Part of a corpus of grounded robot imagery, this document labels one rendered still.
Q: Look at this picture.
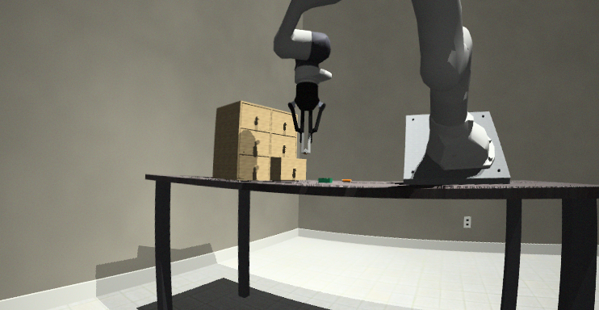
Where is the small wooden chest of drawers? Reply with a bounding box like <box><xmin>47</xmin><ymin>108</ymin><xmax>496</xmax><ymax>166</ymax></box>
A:
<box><xmin>212</xmin><ymin>101</ymin><xmax>297</xmax><ymax>180</ymax></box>

